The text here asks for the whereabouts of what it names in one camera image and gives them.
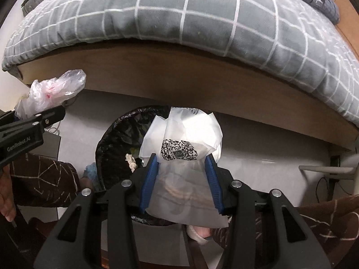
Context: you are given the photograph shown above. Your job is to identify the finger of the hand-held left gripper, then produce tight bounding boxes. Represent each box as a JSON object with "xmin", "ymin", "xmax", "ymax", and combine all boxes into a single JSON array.
[
  {"xmin": 0, "ymin": 111, "xmax": 18, "ymax": 124},
  {"xmin": 28, "ymin": 105, "xmax": 67, "ymax": 133}
]

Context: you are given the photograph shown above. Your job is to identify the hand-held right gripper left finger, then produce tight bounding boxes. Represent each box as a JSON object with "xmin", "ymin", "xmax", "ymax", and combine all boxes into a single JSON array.
[{"xmin": 34, "ymin": 153, "xmax": 159, "ymax": 269}]

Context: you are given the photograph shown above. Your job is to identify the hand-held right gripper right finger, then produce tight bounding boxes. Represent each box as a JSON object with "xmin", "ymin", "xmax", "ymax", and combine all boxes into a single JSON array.
[{"xmin": 204, "ymin": 154, "xmax": 331, "ymax": 269}]

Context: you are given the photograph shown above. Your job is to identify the clear plastic bag red print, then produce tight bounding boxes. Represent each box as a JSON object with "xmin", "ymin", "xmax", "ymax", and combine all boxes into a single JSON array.
[{"xmin": 14, "ymin": 69, "xmax": 87, "ymax": 119}]

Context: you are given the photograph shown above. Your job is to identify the waste bin with black liner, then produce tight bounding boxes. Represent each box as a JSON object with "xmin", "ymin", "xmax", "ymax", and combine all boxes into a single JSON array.
[{"xmin": 95, "ymin": 106, "xmax": 225, "ymax": 228}]

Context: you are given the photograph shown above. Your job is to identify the translucent white printed bag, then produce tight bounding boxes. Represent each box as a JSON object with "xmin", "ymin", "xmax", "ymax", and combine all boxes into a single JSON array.
[{"xmin": 139, "ymin": 106, "xmax": 230, "ymax": 229}]

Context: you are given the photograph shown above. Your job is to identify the person's left hand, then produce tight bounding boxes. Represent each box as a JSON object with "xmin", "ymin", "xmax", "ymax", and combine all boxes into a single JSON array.
[{"xmin": 0, "ymin": 162, "xmax": 16, "ymax": 222}]

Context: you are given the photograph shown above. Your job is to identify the crumpled beige tissue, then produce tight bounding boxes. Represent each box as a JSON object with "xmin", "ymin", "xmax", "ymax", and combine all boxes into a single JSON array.
[{"xmin": 125, "ymin": 154, "xmax": 138, "ymax": 173}]

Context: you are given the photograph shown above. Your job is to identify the person's right fluffy blue slipper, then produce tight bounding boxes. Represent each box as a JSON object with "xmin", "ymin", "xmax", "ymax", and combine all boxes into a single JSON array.
[{"xmin": 186, "ymin": 224, "xmax": 218, "ymax": 245}]

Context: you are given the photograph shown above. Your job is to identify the person's fluffy blue slipper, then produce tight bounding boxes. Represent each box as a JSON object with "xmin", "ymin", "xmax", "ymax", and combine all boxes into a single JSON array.
[
  {"xmin": 81, "ymin": 164, "xmax": 99, "ymax": 187},
  {"xmin": 186, "ymin": 224, "xmax": 218, "ymax": 245}
]

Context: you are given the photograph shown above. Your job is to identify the person's left fluffy blue slipper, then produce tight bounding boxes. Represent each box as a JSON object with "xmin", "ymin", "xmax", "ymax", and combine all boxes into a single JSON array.
[{"xmin": 81, "ymin": 164, "xmax": 99, "ymax": 187}]

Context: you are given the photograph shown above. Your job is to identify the person's right leg brown pants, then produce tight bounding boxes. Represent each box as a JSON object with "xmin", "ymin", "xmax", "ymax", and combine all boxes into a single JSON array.
[{"xmin": 209, "ymin": 195, "xmax": 359, "ymax": 269}]

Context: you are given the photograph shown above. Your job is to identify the white desk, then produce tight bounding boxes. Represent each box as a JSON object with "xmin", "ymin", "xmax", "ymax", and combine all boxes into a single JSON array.
[{"xmin": 299, "ymin": 152, "xmax": 359, "ymax": 180}]

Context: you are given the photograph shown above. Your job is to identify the grey checked bed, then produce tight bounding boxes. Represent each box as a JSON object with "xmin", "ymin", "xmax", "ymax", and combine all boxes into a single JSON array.
[{"xmin": 17, "ymin": 0, "xmax": 359, "ymax": 155}]

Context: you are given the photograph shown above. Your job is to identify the grey checked mattress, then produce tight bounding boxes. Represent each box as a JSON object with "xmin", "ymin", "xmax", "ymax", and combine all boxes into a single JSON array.
[{"xmin": 1, "ymin": 0, "xmax": 359, "ymax": 129}]

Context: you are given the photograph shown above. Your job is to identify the tangle of white cables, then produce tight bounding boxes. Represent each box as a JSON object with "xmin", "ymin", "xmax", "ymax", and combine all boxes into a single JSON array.
[{"xmin": 46, "ymin": 98, "xmax": 79, "ymax": 135}]

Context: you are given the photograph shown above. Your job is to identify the black cable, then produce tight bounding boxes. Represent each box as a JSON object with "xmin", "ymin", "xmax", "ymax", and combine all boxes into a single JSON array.
[{"xmin": 316, "ymin": 175, "xmax": 337, "ymax": 202}]

